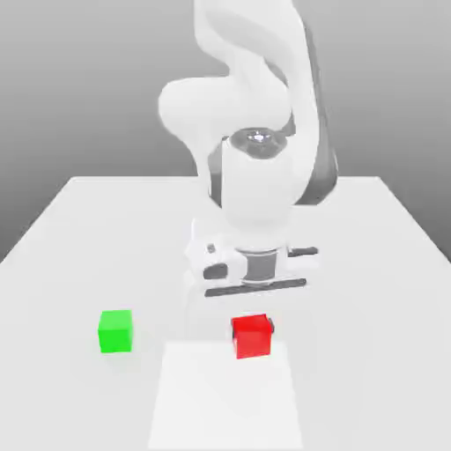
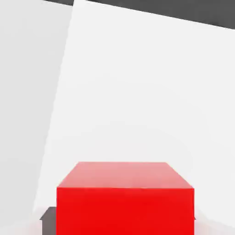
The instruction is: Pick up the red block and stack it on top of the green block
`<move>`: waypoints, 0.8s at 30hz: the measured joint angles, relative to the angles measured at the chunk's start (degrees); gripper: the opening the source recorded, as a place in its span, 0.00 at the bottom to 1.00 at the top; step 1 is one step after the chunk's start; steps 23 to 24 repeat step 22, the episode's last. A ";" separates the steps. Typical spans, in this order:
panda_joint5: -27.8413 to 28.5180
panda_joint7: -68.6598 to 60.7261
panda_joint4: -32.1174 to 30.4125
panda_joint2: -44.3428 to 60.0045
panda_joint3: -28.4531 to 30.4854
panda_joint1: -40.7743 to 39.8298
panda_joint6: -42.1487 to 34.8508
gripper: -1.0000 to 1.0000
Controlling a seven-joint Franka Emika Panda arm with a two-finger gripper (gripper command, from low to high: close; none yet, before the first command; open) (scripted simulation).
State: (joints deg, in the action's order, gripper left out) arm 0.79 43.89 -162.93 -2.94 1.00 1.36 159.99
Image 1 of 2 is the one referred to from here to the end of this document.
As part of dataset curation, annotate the small green cube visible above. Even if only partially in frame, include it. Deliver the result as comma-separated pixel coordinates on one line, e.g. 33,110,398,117
97,309,134,354

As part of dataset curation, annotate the small red cube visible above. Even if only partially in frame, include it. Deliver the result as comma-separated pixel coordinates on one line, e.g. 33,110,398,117
230,312,274,360

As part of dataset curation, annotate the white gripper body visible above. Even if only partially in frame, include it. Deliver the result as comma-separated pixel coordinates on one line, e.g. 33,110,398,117
202,277,312,308

